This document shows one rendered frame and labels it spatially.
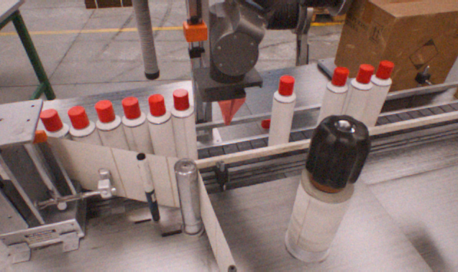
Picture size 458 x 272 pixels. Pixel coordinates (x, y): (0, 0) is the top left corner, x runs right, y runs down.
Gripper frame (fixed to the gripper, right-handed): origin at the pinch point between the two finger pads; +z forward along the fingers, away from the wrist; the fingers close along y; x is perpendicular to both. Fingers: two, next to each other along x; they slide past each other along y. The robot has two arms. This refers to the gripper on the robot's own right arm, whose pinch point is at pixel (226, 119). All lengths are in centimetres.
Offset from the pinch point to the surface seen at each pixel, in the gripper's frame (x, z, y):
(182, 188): -7.7, 7.1, -9.8
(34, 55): 191, 67, -88
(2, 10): 176, 31, -90
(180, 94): 12.4, 1.3, -6.5
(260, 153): 8.7, 18.7, 11.4
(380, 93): 10.5, 7.3, 42.5
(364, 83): 11.0, 3.8, 37.0
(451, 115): 9, 17, 68
